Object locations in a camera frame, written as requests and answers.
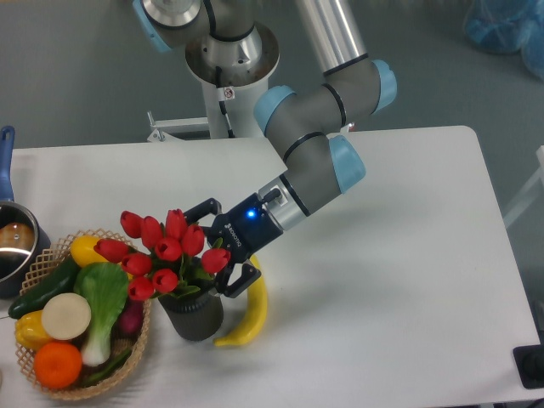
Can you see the dark grey ribbed vase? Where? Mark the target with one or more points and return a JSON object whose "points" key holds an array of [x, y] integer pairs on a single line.
{"points": [[195, 313]]}

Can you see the yellow lemon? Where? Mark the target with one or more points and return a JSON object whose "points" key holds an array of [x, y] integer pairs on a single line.
{"points": [[93, 254]]}

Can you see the red tulip bouquet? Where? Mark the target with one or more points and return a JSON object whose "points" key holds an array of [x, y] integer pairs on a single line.
{"points": [[176, 262]]}

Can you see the green bok choy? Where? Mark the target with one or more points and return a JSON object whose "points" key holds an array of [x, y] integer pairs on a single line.
{"points": [[105, 288]]}

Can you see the yellow banana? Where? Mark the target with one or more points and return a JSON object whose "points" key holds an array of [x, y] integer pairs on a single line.
{"points": [[252, 323]]}

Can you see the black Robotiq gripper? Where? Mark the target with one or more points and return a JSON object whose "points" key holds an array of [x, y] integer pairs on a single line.
{"points": [[244, 229]]}

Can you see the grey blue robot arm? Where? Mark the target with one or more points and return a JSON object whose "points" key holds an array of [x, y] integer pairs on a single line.
{"points": [[304, 130]]}

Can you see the black device at table edge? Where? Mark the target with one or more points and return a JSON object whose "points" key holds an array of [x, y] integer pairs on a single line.
{"points": [[529, 358]]}

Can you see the dark green cucumber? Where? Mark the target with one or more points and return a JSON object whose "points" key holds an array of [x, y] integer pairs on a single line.
{"points": [[60, 280]]}

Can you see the purple red radish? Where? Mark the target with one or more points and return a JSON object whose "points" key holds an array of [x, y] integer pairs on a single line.
{"points": [[130, 320]]}

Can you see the yellow bell pepper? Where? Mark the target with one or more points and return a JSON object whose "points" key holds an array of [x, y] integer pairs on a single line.
{"points": [[29, 331]]}

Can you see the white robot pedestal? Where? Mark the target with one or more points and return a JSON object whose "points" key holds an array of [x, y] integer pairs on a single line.
{"points": [[233, 56]]}

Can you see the green chili pepper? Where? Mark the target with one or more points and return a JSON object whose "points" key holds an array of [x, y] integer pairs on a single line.
{"points": [[117, 362]]}

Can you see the blue plastic bag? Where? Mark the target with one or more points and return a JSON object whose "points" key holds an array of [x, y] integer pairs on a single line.
{"points": [[508, 27]]}

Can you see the orange fruit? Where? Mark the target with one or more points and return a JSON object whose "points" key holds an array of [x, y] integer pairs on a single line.
{"points": [[57, 365]]}

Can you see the blue handled saucepan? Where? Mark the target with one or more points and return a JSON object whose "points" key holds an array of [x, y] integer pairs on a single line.
{"points": [[22, 237]]}

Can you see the white frame at right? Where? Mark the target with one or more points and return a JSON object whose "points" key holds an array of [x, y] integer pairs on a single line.
{"points": [[526, 195]]}

